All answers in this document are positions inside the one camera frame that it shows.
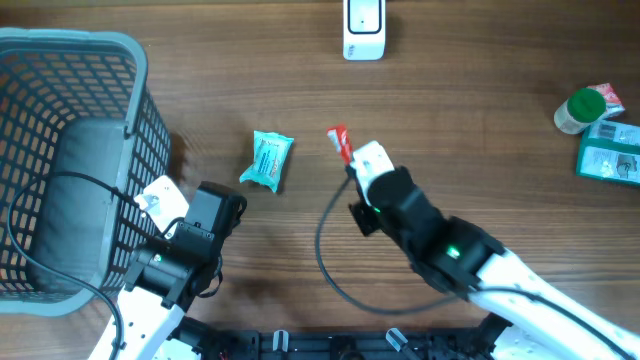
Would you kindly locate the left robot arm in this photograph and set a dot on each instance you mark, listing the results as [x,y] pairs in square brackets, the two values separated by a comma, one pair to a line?
[169,271]

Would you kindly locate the grey plastic shopping basket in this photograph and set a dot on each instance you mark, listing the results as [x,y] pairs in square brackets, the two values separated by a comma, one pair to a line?
[81,136]

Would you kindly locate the teal white tissue packet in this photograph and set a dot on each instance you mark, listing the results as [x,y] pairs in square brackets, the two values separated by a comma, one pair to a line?
[270,151]

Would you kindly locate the white barcode scanner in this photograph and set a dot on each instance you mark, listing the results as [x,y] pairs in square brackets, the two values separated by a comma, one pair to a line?
[364,29]

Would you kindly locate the long red snack stick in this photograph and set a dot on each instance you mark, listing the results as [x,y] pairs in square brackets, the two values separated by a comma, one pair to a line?
[340,138]

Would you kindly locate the green lid white jar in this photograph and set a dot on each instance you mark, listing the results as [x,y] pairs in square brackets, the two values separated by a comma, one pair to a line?
[580,110]

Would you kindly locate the green 3M gloves package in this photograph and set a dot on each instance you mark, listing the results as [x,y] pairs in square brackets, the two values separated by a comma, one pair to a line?
[609,151]

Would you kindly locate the small red candy box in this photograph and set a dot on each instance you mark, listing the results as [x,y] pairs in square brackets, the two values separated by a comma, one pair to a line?
[614,106]

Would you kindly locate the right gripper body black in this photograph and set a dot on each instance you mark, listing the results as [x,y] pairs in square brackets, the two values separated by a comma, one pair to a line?
[366,219]

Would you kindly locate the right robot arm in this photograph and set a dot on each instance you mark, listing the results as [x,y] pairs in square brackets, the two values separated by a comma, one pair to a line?
[455,256]

